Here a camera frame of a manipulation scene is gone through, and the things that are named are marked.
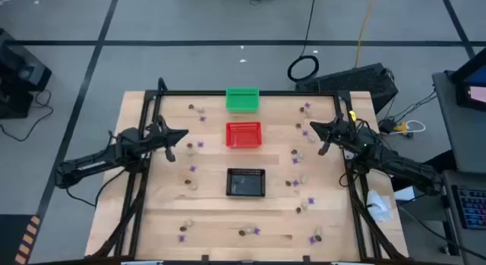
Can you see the green plastic basket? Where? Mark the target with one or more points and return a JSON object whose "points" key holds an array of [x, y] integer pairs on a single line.
{"points": [[243, 101]]}

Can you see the backlit black keyboard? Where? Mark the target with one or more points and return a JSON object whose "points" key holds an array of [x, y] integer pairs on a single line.
{"points": [[471, 208]]}

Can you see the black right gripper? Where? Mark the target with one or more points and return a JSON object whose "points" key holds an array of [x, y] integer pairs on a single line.
{"points": [[345, 130]]}

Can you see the yellow plug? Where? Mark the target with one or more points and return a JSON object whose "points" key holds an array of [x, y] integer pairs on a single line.
{"points": [[400, 127]]}

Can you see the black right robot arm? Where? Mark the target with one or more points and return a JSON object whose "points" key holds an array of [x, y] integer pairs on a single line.
{"points": [[398, 164]]}

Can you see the black computer monitor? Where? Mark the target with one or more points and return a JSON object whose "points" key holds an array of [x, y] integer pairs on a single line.
{"points": [[474, 94]]}

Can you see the grey keyboard desk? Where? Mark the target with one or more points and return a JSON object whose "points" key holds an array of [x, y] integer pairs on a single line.
{"points": [[471, 246]]}

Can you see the white paper sign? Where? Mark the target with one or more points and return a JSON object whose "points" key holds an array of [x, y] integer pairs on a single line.
{"points": [[404, 194]]}

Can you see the black plastic basket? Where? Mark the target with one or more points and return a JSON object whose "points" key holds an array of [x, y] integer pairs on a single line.
{"points": [[245, 183]]}

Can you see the black power adapter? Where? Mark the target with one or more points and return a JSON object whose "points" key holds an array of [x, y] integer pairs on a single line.
{"points": [[387, 125]]}

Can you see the black computer case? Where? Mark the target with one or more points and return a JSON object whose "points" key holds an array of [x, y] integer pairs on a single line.
{"points": [[353, 81]]}

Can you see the white plastic bag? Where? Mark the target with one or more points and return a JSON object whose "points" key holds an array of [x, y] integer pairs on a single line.
{"points": [[379, 208]]}

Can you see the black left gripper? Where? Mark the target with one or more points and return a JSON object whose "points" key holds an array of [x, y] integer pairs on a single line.
{"points": [[155, 136]]}

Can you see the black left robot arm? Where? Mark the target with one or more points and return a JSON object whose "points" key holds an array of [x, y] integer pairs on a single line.
{"points": [[95, 164]]}

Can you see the hazard striped black mat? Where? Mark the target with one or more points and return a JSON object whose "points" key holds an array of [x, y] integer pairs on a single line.
{"points": [[11, 238]]}

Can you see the black equipment case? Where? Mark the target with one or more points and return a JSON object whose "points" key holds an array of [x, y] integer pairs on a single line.
{"points": [[19, 75]]}

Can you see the red plastic basket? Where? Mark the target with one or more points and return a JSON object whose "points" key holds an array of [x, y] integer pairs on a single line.
{"points": [[243, 136]]}

